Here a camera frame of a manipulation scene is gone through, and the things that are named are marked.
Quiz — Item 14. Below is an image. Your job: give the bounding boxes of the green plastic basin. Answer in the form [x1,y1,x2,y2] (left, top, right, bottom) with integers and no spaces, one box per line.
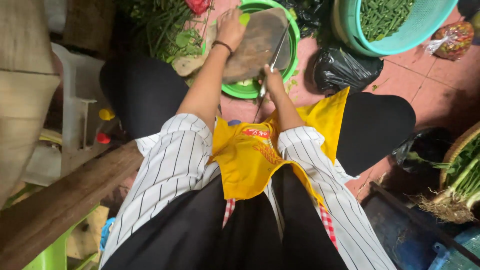
[202,0,301,100]

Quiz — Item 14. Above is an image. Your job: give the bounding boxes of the yellow printed apron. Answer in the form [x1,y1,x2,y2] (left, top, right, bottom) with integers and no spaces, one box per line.
[208,86,351,211]

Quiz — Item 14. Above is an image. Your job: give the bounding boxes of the heap of leafy green stems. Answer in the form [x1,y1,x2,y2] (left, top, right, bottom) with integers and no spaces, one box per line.
[115,0,213,64]

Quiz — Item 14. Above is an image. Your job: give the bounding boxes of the dark blue metal tray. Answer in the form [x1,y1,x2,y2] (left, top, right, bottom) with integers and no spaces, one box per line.
[362,181,480,270]

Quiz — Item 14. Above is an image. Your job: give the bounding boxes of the dark wrist bracelet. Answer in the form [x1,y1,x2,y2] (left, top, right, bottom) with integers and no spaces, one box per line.
[211,40,234,54]

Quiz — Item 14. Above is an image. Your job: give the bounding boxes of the beige burlap sack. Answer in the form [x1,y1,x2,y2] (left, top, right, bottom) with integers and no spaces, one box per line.
[0,0,61,209]

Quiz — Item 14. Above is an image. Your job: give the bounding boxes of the wicker basket of green stems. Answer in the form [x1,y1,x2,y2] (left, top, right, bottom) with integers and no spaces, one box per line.
[412,121,480,225]

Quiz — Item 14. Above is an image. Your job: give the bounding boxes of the blue plastic crate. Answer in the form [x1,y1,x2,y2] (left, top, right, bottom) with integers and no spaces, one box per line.
[427,226,480,270]

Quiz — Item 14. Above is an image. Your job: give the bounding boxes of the heap of cut green beans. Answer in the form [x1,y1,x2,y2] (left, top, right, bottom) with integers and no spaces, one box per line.
[359,0,415,43]

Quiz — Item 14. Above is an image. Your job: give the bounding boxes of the cut green vegetable pieces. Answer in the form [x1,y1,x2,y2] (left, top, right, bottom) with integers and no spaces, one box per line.
[234,77,259,88]

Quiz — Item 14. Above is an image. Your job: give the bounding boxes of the green plastic stool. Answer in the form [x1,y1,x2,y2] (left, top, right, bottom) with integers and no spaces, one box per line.
[22,204,101,270]

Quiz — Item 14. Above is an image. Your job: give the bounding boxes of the black plastic bag with greens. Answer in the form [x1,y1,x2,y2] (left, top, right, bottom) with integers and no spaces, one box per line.
[277,0,335,39]

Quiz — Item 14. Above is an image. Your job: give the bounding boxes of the red plastic bag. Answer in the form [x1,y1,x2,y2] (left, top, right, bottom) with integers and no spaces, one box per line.
[184,0,212,16]

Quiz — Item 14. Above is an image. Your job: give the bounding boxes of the wooden bench plank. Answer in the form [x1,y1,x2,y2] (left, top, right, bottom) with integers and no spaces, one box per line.
[0,140,145,270]

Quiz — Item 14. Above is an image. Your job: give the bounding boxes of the person's right hand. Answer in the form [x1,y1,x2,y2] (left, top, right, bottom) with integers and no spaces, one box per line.
[258,64,286,97]

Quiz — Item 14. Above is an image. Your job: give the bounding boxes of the shiny black plastic bag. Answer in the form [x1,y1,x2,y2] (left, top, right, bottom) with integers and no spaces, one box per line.
[391,127,455,174]

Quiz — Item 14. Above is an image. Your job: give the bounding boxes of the round wooden cutting board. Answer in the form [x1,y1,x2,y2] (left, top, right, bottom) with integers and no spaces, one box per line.
[172,7,292,85]

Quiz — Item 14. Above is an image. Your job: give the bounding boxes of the teal plastic basket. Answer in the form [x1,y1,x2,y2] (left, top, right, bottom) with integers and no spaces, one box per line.
[339,0,459,58]

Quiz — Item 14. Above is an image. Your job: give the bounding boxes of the clear bag of chilies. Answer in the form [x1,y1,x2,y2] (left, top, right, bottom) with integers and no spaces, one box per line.
[425,21,475,62]

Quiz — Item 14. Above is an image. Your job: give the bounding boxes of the crumpled black plastic bag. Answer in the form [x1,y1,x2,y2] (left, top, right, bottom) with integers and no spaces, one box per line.
[313,46,385,95]

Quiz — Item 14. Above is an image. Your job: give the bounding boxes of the white striped shirt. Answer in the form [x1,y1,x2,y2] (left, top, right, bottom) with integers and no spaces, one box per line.
[98,112,398,270]

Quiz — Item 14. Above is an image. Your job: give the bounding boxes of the steel kitchen knife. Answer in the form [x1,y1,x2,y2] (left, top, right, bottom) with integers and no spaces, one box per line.
[258,22,292,99]

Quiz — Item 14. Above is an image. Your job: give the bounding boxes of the black trousers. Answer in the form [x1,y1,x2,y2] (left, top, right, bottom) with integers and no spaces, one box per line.
[99,56,417,270]

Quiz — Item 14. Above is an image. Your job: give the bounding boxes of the white plastic chair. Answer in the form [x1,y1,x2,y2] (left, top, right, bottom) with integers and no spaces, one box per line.
[50,42,113,178]

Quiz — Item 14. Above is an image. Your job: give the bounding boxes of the beige plastic basin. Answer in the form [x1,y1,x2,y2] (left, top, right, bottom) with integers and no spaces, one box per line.
[331,0,361,46]

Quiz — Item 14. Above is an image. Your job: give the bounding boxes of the person's left hand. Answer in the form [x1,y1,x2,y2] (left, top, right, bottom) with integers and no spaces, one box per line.
[215,8,249,52]

